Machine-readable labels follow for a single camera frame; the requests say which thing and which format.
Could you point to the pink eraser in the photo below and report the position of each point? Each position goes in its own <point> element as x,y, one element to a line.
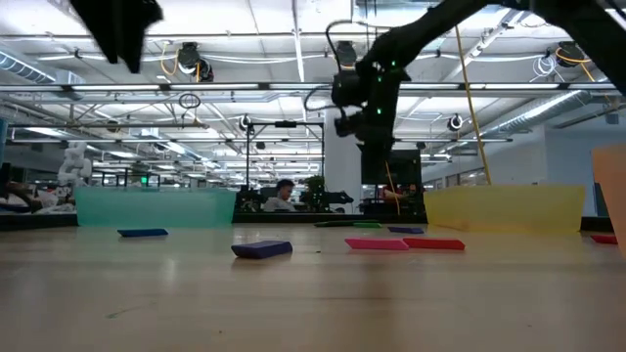
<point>376,244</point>

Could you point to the orange eraser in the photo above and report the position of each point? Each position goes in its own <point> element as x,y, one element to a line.
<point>434,243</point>

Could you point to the person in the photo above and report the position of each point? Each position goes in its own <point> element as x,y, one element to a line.
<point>281,198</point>

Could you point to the yellow translucent plastic bin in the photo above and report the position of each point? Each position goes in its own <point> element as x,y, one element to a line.
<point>504,207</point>

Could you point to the red eraser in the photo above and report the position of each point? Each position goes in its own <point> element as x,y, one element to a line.
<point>604,239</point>

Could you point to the light blue eraser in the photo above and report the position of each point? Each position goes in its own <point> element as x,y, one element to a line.
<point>143,233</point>

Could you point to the black rig frame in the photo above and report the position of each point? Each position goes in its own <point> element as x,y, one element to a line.
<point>285,124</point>

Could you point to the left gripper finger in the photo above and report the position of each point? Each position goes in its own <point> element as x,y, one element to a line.
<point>110,44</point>
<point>134,49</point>

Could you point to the black pen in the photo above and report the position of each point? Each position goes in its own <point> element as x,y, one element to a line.
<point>337,224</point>

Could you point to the white column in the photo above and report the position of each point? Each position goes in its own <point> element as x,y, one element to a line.
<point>347,166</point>

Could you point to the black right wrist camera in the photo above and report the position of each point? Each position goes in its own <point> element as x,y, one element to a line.
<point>348,88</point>

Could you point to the dark blue eraser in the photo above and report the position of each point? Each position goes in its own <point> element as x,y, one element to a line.
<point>406,230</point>
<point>261,249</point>

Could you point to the green plant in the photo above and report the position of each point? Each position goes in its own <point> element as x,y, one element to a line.
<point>313,185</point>

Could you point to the white robot figure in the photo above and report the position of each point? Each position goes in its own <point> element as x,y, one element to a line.
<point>74,163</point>

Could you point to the black monitor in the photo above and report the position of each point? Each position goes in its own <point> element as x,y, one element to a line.
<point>408,166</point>

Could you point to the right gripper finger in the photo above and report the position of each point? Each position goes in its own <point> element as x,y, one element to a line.
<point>377,163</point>

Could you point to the green eraser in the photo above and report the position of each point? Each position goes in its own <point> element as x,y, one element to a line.
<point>368,225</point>

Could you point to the teal translucent plastic bin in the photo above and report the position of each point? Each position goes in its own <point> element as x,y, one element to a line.
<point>156,207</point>

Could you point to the orange translucent plastic bin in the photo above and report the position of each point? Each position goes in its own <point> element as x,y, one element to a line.
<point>613,186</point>

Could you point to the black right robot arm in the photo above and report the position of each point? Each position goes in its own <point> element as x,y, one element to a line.
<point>440,29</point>

